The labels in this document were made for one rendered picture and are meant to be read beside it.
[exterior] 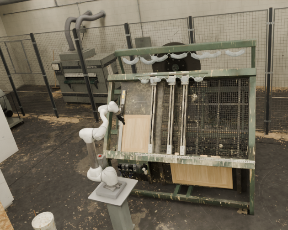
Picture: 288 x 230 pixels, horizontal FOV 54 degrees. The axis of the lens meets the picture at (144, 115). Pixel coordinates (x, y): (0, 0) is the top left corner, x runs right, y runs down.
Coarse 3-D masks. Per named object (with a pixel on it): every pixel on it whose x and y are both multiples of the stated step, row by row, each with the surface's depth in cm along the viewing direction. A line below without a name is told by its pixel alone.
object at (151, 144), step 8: (152, 80) 409; (152, 88) 423; (152, 96) 420; (152, 104) 419; (152, 112) 417; (152, 120) 414; (152, 128) 413; (152, 136) 411; (152, 144) 409; (152, 152) 410
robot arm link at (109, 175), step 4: (108, 168) 362; (112, 168) 362; (104, 172) 360; (108, 172) 357; (112, 172) 359; (116, 172) 366; (104, 176) 360; (108, 176) 358; (112, 176) 359; (116, 176) 364; (104, 180) 362; (108, 180) 360; (112, 180) 360; (116, 180) 364; (108, 184) 364; (112, 184) 363
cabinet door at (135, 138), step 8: (128, 120) 435; (136, 120) 430; (144, 120) 425; (128, 128) 433; (136, 128) 428; (144, 128) 423; (128, 136) 430; (136, 136) 426; (144, 136) 421; (128, 144) 428; (136, 144) 424; (144, 144) 419; (144, 152) 417
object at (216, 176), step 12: (180, 168) 427; (192, 168) 420; (204, 168) 412; (216, 168) 406; (228, 168) 398; (180, 180) 437; (192, 180) 430; (204, 180) 422; (216, 180) 415; (228, 180) 407
